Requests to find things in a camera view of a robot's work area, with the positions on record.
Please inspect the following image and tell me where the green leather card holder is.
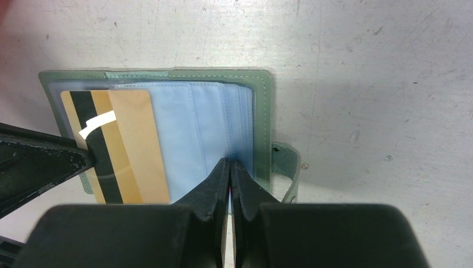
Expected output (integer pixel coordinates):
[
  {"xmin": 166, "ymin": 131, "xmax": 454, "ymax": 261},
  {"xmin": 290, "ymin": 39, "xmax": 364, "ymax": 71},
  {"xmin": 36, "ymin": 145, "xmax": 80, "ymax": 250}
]
[{"xmin": 38, "ymin": 69, "xmax": 301, "ymax": 204}]

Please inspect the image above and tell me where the gold stripe-back card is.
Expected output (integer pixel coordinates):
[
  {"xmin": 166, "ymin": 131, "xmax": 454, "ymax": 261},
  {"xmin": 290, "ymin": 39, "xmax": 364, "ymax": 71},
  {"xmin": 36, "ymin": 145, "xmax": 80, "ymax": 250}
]
[{"xmin": 60, "ymin": 89, "xmax": 170, "ymax": 204}]

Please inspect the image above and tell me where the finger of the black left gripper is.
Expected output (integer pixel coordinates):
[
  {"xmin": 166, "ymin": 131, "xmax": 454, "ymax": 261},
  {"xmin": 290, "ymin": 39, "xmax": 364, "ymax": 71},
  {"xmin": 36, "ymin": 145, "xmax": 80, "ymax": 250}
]
[{"xmin": 1, "ymin": 123, "xmax": 96, "ymax": 217}]

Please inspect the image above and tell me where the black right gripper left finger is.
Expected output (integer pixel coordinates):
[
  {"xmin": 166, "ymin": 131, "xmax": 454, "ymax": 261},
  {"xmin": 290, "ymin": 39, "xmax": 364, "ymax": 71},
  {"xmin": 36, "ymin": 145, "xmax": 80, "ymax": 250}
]
[{"xmin": 13, "ymin": 159, "xmax": 230, "ymax": 267}]

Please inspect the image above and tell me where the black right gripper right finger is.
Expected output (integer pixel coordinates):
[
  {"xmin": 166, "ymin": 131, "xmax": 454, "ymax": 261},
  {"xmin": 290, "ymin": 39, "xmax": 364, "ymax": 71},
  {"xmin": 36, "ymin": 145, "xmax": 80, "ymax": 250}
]
[{"xmin": 230, "ymin": 161, "xmax": 428, "ymax": 267}]

